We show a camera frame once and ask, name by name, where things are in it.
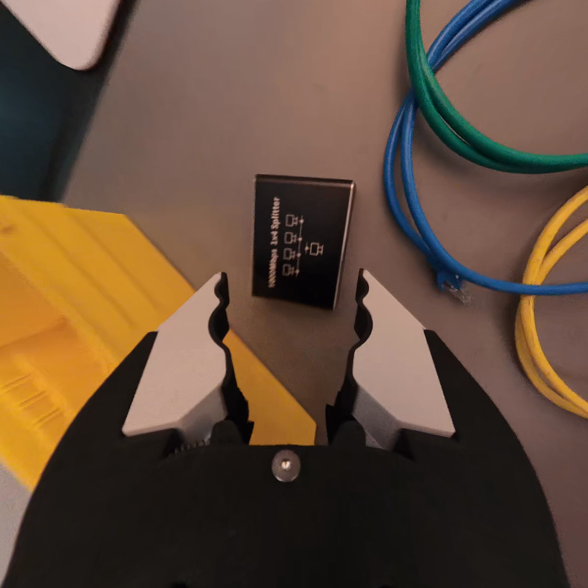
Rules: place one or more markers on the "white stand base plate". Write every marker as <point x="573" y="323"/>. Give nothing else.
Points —
<point x="69" y="27"/>

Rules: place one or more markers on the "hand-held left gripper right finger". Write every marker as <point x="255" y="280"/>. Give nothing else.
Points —
<point x="399" y="376"/>

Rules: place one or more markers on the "yellow plastic bin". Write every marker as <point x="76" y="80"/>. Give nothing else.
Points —
<point x="69" y="298"/>

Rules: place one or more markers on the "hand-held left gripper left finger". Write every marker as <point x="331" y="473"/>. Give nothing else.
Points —
<point x="179" y="376"/>

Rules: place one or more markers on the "black ethernet splitter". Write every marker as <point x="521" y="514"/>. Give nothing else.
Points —
<point x="321" y="206"/>

